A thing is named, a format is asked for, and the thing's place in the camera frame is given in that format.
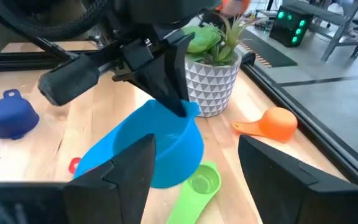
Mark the orange measuring cup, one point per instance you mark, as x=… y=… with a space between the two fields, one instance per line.
x=277 y=124

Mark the black box with green lights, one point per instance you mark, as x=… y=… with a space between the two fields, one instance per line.
x=289 y=28

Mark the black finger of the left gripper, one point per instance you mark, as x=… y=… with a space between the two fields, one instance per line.
x=181 y=71
x=157 y=81

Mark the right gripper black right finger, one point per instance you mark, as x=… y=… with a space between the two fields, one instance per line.
x=272 y=186

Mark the floor mat with striped edge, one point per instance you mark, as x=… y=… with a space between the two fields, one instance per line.
x=269 y=51

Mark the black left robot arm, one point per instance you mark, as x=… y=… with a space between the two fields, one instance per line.
x=166 y=12

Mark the succulent in white patterned pot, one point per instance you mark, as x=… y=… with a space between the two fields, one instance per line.
x=211 y=84

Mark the grey metal bench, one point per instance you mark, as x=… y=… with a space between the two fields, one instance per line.
x=328 y=14

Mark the dark blue measuring cup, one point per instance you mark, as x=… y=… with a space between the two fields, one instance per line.
x=9 y=118

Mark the green measuring cup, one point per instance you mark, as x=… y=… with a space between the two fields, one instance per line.
x=194 y=193

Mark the red measuring cup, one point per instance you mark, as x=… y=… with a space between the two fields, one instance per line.
x=74 y=165

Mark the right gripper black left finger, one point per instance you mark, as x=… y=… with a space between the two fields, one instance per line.
x=123 y=186

